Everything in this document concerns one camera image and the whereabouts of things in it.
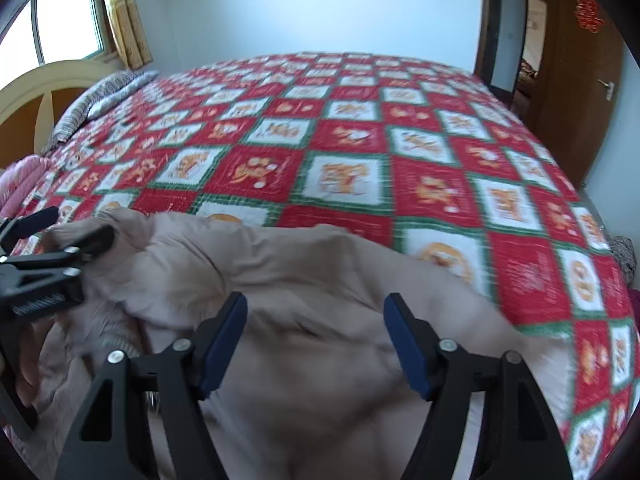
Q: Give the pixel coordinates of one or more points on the window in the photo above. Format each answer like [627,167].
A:
[60,20]

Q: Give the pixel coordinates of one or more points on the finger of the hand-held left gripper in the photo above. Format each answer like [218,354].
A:
[75,252]
[30,225]

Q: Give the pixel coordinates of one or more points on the small print pillow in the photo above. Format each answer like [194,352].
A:
[127,94]

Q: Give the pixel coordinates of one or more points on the beige quilted puffer jacket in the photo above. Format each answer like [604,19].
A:
[300,285]

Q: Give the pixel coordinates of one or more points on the person's left hand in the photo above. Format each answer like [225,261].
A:
[32,360]

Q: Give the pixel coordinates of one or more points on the red patterned bed cover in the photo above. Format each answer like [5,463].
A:
[350,125]

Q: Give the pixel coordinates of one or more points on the patterned cloth on floor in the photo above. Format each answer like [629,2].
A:
[622,257]

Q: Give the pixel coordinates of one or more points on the brown wooden door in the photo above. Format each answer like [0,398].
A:
[570,85]

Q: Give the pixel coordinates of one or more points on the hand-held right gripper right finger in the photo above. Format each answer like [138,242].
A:
[410,345]

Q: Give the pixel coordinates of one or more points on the yellow floral curtain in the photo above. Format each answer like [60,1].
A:
[127,15]

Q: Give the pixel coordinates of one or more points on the cream and brown wooden headboard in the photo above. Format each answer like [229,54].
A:
[70,100]

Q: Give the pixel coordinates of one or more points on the red paper door decoration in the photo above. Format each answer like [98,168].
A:
[589,14]

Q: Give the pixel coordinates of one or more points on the dark wooden door frame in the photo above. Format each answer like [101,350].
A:
[492,35]

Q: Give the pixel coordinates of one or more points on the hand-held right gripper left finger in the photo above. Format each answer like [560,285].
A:
[225,345]

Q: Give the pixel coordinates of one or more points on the folded pink floral blanket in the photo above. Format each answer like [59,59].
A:
[22,175]

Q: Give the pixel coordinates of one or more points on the striped pillow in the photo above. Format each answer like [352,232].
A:
[75,115]

